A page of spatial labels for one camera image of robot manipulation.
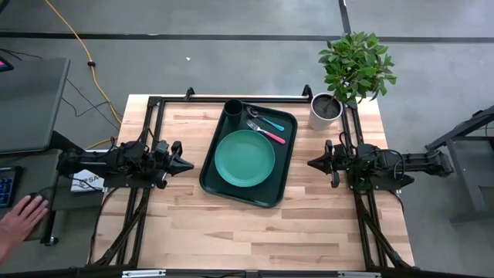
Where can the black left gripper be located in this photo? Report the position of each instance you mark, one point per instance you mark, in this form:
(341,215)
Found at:
(176,148)

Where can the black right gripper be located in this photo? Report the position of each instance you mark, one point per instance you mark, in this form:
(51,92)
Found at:
(331,166)

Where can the dark green plastic tray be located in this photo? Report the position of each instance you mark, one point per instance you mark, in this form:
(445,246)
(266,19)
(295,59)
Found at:
(266,193)

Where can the green round plate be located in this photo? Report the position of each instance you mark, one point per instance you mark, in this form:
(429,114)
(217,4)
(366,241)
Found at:
(244,158)

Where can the dark cup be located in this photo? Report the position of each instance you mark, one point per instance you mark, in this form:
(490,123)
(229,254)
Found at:
(233,110)

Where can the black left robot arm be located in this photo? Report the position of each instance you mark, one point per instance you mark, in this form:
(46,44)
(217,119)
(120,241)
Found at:
(96,164)

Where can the person's forearm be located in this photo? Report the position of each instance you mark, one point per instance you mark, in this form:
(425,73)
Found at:
(3,251)

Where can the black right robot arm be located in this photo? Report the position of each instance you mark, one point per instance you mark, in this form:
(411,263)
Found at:
(417,159)

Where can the white plant pot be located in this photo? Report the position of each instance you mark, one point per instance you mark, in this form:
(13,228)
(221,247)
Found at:
(318,123)

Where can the white printed label box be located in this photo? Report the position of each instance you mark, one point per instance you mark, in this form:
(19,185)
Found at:
(88,181)

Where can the green leafy plant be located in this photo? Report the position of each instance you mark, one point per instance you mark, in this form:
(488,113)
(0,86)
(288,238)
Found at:
(355,62)

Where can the dark grey computer desk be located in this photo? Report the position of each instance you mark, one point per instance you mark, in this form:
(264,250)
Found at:
(58,201)

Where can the black metal stand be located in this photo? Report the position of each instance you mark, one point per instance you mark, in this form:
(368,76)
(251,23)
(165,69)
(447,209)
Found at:
(455,132)

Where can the dark grey flat panel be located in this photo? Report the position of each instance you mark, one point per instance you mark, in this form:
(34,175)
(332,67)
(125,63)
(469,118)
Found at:
(31,104)

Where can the person's hand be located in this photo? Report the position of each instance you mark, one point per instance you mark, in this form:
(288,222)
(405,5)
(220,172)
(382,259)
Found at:
(21,218)

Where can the black backlit keyboard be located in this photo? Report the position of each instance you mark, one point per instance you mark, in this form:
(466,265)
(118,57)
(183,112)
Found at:
(5,187)

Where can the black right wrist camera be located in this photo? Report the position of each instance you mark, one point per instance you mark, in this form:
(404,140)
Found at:
(340,151)

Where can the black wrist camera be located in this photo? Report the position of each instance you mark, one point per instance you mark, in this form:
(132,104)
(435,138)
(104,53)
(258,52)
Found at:
(163,148)
(340,151)

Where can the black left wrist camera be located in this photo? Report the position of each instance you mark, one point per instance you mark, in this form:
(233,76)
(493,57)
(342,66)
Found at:
(163,148)

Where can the black aluminium table frame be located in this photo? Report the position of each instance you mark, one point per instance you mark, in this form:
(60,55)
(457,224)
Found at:
(231,99)

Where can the silver metal bracket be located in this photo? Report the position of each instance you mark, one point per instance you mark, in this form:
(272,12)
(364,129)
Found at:
(143,273)
(359,274)

